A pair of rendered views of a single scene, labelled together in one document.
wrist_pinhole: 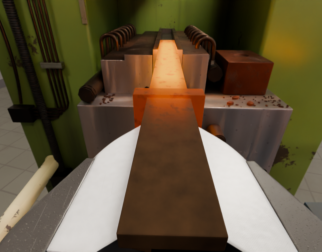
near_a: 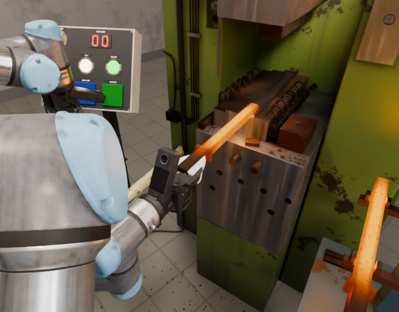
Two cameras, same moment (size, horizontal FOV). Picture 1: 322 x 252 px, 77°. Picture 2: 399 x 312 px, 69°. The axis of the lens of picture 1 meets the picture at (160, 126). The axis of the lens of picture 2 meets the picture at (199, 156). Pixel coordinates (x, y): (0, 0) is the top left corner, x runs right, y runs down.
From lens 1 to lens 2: 65 cm
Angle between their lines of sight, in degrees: 28
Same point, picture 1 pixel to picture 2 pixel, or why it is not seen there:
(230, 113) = (268, 158)
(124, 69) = (224, 116)
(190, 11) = (320, 57)
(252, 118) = (280, 164)
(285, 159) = (351, 212)
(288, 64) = (351, 136)
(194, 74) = (260, 129)
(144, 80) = not seen: hidden behind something
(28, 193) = not seen: hidden behind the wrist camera
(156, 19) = (288, 59)
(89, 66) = (215, 99)
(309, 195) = not seen: outside the picture
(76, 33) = (211, 80)
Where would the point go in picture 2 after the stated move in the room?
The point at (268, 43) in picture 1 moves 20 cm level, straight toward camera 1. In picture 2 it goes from (334, 117) to (289, 135)
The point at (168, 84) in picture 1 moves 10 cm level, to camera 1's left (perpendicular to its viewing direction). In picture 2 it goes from (210, 143) to (179, 132)
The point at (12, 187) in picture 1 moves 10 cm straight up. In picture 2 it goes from (150, 158) to (148, 148)
